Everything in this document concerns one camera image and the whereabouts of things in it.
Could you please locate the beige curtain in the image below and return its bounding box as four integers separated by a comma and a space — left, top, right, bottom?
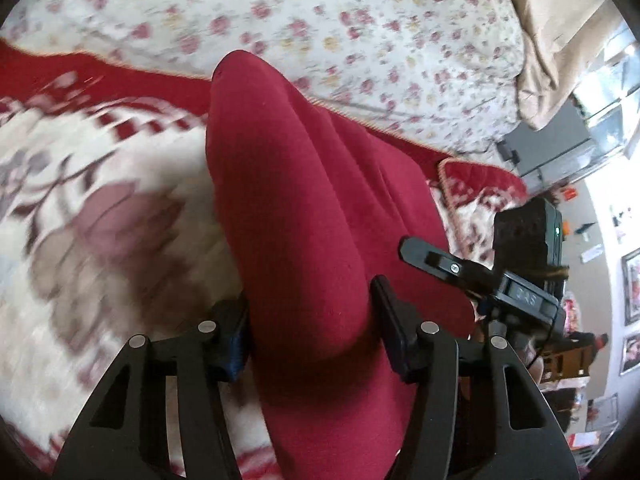
512, 0, 623, 130

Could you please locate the dark red knit garment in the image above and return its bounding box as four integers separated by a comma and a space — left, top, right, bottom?
206, 51, 474, 479

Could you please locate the white floral duvet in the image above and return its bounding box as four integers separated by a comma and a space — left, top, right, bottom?
1, 0, 524, 153

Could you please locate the grey cabinet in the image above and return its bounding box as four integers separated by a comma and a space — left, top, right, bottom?
497, 100, 597, 196

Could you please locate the red white floral blanket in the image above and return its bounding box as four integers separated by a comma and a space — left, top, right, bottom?
1, 46, 526, 479

